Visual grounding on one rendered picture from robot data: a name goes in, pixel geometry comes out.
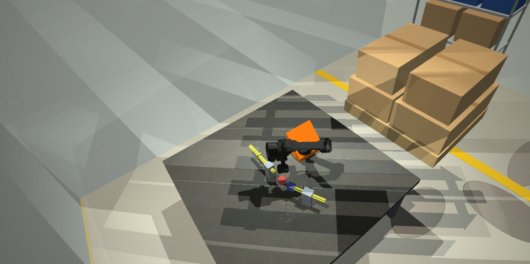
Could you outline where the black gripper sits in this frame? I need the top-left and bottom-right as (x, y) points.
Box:
(277, 154), (289, 174)

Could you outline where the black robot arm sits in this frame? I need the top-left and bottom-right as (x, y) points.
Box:
(265, 138), (332, 162)

